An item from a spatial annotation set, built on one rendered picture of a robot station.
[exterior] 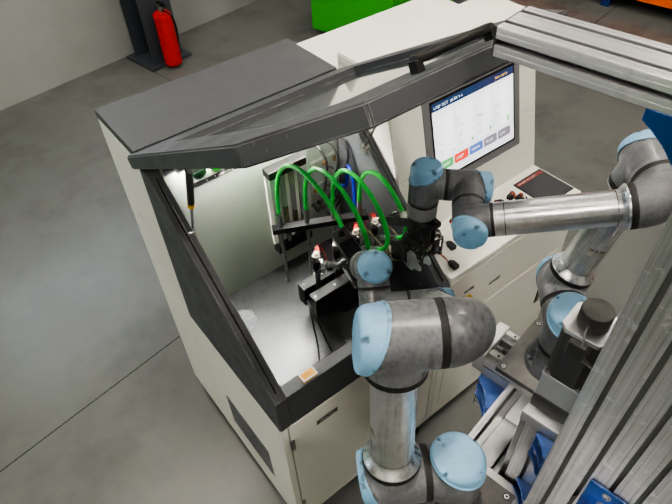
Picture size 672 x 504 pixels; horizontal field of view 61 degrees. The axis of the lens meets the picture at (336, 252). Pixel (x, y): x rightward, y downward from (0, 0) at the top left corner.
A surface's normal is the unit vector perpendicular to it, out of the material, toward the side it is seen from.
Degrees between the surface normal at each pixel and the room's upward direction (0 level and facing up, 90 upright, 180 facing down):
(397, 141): 76
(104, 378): 0
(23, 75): 90
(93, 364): 0
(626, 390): 90
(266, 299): 0
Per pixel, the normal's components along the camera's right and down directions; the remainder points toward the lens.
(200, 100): -0.04, -0.70
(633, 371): -0.68, 0.54
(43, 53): 0.73, 0.47
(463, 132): 0.59, 0.36
